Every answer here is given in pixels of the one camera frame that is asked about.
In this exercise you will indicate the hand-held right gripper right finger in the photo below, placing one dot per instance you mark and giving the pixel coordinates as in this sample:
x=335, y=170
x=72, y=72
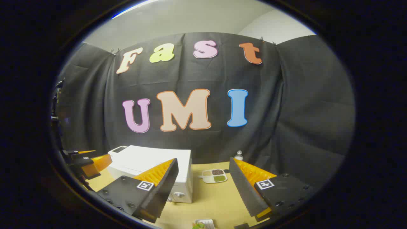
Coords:
x=244, y=190

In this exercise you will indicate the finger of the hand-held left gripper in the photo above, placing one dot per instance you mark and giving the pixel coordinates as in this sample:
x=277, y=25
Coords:
x=97, y=165
x=79, y=153

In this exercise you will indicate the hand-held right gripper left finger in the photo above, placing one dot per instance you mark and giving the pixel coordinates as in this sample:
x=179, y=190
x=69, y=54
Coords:
x=165, y=187

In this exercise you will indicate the white microwave oven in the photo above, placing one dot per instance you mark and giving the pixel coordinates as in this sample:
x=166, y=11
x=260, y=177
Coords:
x=143, y=159

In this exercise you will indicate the sandwich with green lettuce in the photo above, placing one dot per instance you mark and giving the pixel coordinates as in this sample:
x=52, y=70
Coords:
x=197, y=226

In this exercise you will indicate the divided white dish with grains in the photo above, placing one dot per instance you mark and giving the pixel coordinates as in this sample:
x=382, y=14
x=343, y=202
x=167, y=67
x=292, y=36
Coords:
x=213, y=176

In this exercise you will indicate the small clear pink-label bottle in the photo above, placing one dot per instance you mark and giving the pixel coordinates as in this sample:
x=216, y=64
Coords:
x=238, y=156

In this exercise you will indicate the small black block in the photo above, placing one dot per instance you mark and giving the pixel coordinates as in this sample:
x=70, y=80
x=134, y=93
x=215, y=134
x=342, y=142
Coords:
x=241, y=226

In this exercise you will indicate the small white plastic tray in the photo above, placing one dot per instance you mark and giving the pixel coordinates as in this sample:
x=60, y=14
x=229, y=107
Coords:
x=208, y=223

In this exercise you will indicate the black backdrop cloth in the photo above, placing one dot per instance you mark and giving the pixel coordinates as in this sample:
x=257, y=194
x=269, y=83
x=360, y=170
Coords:
x=286, y=111

